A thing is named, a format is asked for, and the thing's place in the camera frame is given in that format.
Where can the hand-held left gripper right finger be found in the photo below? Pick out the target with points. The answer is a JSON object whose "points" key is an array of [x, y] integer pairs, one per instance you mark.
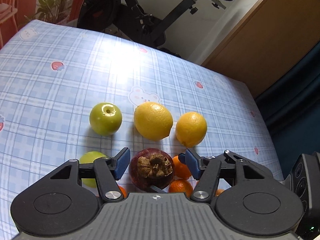
{"points": [[192, 165]]}

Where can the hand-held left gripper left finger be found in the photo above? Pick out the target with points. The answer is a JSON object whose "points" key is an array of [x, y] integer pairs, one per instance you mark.
{"points": [[122, 164]]}

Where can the orange tangerine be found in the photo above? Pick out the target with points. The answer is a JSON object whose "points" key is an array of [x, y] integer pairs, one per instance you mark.
{"points": [[182, 170], [219, 192], [180, 188], [122, 191]]}

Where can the purple mangosteen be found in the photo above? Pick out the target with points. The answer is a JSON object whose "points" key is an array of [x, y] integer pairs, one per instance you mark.
{"points": [[150, 155]]}

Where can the small yellow lemon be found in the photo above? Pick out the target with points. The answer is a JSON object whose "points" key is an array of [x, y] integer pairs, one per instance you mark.
{"points": [[191, 129]]}

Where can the green apple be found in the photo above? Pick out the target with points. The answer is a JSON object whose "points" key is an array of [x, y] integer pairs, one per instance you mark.
{"points": [[105, 122], [90, 158]]}

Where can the large yellow lemon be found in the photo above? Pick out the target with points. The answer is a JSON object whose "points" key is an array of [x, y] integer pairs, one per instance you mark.
{"points": [[153, 121]]}

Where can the dark blue cloth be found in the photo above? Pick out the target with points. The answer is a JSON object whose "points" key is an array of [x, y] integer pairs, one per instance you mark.
{"points": [[295, 120]]}

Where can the blue plaid printed tablecloth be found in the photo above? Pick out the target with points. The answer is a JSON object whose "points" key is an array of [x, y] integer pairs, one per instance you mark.
{"points": [[62, 92]]}

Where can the black exercise bike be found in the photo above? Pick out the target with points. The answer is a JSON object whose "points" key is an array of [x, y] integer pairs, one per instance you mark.
{"points": [[160, 27]]}

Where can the brown wooden cabinet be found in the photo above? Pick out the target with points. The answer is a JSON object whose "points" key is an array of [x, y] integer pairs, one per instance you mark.
{"points": [[262, 42]]}

